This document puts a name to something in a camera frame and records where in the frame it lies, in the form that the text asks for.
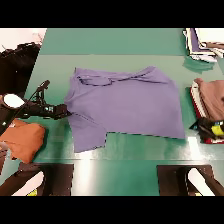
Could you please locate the black garment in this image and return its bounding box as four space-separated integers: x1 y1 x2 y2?
0 42 42 97

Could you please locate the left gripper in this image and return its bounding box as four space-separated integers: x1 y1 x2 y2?
49 103 73 120

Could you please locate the purple T-shirt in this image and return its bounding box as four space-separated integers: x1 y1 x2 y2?
63 65 186 154

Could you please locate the heap of clothes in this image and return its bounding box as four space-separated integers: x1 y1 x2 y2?
182 28 224 64

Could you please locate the orange garment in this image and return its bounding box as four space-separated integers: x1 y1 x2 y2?
0 118 46 164

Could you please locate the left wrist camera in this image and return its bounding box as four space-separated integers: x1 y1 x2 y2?
32 79 51 104

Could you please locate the brown garment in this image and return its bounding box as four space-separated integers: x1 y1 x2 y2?
194 77 224 122

